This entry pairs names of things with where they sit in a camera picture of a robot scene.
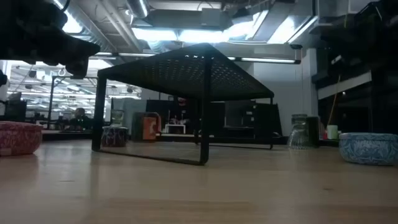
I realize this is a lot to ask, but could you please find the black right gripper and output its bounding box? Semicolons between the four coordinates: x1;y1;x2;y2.
353;0;398;65

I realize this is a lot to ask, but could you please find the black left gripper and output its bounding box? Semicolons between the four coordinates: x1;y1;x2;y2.
0;0;101;77

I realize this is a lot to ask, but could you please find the clear glass candlestick holder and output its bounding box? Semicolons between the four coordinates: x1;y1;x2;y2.
110;109;126;128
286;113;310;149

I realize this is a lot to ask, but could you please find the dark blue red patterned tin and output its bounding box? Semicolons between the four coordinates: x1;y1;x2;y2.
101;126;129;148

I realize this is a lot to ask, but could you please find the pink patterned candle tin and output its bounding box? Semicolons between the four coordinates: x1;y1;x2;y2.
0;121;44;156

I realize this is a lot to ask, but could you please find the light blue patterned candle tin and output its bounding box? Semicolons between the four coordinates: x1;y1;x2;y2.
338;133;398;166

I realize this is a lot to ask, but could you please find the long ceiling tube light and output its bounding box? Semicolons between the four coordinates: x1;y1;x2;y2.
226;56;302;65
93;52;156;58

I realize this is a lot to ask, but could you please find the person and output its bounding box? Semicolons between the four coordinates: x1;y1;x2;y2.
67;107;93;131

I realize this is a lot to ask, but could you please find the grey cloth cover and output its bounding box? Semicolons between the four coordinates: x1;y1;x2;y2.
111;98;147;134

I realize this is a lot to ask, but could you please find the white cylindrical container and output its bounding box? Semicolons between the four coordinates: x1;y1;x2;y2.
326;124;339;140

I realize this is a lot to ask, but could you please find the black perforated metal shelf riser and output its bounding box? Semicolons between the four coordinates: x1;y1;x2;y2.
91;42;275;166

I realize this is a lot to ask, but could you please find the dark upright cylinder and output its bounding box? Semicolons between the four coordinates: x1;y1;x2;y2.
306;116;321;147

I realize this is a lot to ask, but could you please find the small white table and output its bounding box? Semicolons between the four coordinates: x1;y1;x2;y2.
164;123;187;134

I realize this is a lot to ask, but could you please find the grey ceiling box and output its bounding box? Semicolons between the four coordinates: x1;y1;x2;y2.
200;7;222;27

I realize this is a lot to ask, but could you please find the black cabinet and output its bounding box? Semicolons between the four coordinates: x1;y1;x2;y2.
223;100;283;138

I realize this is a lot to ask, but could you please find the black background frame stand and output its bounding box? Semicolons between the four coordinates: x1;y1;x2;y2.
46;75;100;130

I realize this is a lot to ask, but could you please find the black aluminium rig frame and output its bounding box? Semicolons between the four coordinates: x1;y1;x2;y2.
42;129;340;147

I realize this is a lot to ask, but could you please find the silver round ventilation duct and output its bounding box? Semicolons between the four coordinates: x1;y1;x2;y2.
126;0;150;19

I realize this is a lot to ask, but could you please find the yellow cable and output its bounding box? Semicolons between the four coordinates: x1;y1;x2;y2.
328;12;348;127

